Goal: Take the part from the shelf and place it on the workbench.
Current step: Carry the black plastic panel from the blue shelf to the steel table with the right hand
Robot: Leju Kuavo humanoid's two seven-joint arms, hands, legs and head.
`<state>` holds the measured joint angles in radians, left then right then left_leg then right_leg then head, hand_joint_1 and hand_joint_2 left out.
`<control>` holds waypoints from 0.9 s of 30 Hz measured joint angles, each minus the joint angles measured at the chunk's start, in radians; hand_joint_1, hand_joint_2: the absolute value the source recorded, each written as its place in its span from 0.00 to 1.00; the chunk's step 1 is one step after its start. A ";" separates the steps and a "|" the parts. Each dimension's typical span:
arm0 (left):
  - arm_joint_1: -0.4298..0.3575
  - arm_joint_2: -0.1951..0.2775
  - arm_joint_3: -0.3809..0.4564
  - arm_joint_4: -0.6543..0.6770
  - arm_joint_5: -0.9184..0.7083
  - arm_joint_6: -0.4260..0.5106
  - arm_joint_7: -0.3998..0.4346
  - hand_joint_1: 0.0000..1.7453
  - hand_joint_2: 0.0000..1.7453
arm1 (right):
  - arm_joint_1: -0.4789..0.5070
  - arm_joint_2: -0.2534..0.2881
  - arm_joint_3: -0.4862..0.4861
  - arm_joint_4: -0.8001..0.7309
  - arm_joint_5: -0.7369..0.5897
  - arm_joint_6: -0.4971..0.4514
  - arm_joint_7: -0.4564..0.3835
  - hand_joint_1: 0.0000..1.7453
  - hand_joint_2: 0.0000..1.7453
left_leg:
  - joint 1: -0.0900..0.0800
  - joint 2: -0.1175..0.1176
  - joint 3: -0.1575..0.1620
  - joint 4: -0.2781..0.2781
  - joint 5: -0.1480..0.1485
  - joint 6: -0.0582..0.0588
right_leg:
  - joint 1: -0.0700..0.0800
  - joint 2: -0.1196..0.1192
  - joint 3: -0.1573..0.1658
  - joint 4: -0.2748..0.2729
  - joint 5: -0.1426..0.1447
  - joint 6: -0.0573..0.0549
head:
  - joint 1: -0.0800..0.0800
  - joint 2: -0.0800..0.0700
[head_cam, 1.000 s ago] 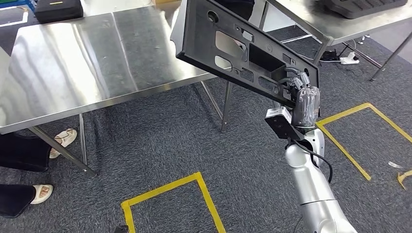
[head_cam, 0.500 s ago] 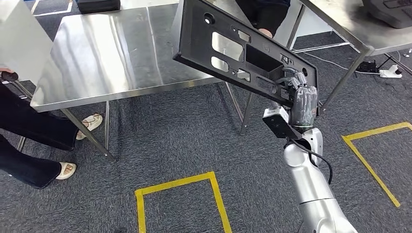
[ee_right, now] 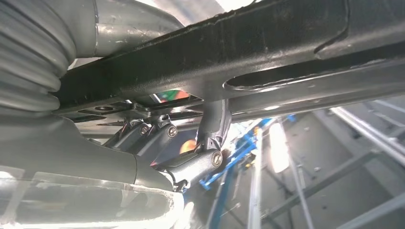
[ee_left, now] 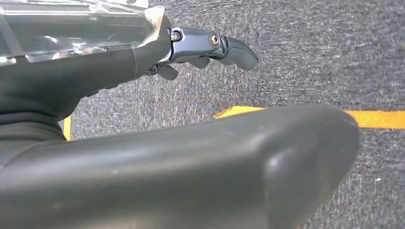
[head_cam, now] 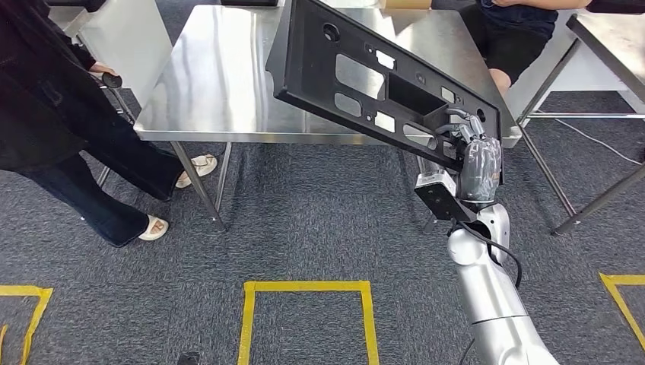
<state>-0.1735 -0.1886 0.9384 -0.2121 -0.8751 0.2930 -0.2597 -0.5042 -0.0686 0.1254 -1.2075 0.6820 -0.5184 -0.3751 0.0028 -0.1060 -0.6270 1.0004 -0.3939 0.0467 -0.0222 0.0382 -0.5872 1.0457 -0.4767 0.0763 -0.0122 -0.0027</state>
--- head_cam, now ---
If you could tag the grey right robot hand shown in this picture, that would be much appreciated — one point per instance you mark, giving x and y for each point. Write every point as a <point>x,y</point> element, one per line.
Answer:
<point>478,171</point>

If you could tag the person's hand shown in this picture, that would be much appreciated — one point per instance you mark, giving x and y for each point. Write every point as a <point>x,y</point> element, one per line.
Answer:
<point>103,70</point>

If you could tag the black round handheld object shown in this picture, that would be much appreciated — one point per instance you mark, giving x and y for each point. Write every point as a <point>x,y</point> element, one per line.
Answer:
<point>113,81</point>

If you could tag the black plastic bracket panel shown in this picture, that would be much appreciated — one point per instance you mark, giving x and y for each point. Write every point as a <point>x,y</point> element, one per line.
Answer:
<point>312,65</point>

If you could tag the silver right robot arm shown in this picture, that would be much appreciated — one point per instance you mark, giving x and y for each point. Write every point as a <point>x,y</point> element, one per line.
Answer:
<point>494,302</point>

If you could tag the person's forearm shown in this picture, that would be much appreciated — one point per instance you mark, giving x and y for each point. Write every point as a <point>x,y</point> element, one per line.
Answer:
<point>544,4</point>

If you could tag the person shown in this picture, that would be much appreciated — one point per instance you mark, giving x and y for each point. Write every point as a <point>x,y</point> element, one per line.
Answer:
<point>35,100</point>
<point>509,40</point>

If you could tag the yellow floor tape square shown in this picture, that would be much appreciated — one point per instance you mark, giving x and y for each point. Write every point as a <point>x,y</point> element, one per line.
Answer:
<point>625,278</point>
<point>307,286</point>
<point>25,290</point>

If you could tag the black robot foot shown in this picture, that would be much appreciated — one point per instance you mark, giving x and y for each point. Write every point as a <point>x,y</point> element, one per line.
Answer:
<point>189,358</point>

